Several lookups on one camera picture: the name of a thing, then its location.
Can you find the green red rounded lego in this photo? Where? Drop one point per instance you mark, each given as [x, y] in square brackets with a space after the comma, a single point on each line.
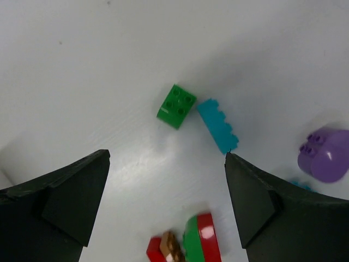
[199, 239]

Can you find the purple rounded lego brick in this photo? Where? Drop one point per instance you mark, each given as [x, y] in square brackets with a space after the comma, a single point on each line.
[324, 155]

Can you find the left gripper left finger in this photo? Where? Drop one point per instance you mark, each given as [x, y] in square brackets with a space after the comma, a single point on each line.
[51, 217]

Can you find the teal long lego brick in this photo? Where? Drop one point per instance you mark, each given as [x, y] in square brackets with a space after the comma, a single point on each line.
[220, 130]

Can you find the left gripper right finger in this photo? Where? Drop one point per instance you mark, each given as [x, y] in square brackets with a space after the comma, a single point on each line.
[278, 221]

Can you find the teal rounded lego brick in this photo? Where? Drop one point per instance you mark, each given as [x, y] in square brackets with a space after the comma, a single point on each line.
[304, 185]

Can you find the green square lego brick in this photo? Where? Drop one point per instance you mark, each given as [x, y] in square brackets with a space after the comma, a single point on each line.
[176, 106]

